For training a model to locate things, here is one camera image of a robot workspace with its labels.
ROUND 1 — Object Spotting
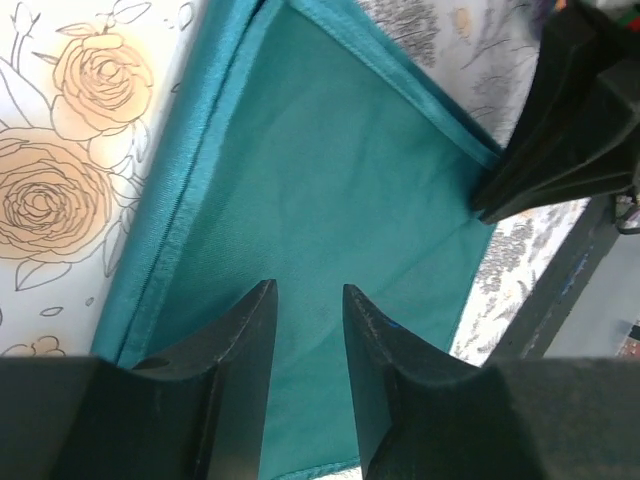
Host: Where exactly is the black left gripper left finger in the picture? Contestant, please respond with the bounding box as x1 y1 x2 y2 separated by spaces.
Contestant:
1 280 278 479

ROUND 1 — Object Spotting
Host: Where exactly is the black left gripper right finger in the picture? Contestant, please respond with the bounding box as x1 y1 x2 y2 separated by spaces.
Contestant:
343 285 639 479

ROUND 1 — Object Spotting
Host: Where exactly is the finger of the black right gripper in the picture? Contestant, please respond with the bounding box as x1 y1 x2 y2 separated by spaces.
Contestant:
472 1 639 224

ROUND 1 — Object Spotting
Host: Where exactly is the teal cloth napkin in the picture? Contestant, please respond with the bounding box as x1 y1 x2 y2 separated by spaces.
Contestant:
92 1 501 479

